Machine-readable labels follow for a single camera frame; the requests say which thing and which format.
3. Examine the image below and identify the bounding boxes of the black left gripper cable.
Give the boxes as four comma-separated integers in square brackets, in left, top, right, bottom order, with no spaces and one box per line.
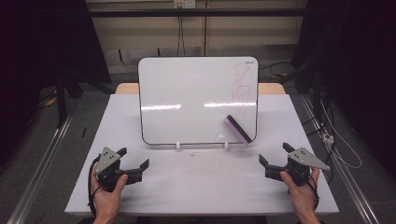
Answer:
[87,154,103,217]

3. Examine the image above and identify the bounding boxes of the black horizontal metal bar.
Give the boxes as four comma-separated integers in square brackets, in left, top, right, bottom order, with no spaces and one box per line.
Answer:
[88,8,307,19]

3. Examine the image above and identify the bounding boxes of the black curtain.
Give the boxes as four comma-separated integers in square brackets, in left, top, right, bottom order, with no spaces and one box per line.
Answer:
[291,0,396,178]
[0,0,112,171]

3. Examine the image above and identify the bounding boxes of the black metal stand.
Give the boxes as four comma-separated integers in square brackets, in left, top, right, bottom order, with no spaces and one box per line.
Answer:
[55,74,68,129]

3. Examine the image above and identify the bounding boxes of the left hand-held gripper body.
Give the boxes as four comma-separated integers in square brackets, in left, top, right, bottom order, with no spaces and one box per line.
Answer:
[94,147,129,192]

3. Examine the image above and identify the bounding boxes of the white floor cable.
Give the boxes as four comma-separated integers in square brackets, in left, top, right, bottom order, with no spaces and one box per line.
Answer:
[319,102,363,170]

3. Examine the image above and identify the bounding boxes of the black floor cable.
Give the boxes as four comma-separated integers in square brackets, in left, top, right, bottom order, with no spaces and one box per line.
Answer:
[259,60,301,84]

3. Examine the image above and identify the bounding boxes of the person's left hand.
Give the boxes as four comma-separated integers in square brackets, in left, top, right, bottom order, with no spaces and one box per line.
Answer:
[91,174,129,218]

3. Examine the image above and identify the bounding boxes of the person's right hand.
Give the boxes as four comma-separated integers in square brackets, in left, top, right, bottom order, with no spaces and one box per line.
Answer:
[279,167,321,216]

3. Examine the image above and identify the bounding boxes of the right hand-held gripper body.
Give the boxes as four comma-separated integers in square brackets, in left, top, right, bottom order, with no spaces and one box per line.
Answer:
[286,147,331,187]

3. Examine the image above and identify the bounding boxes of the black hanging cable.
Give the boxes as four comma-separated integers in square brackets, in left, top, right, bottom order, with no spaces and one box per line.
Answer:
[177,15,185,57]

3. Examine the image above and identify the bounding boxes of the wooden table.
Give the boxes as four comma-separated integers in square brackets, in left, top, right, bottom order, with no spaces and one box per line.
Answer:
[114,82,287,96]

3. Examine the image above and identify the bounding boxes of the aluminium floor rail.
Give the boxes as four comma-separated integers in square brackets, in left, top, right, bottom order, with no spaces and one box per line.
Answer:
[298,94,381,224]
[6,114,75,224]

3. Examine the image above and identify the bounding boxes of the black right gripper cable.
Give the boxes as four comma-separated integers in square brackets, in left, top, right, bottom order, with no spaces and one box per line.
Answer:
[306,175,321,213]

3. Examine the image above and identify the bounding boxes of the purple and black eraser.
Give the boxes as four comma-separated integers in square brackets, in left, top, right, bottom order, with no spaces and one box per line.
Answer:
[223,114,254,147]

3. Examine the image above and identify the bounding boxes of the white whiteboard with black rim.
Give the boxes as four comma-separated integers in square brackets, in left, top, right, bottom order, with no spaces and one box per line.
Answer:
[137,56,260,147]

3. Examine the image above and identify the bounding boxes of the white wall socket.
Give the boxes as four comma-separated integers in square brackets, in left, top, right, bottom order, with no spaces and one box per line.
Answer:
[173,0,197,9]

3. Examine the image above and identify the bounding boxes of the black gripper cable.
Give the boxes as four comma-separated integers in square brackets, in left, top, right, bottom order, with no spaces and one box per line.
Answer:
[306,175,321,213]
[87,154,103,217]

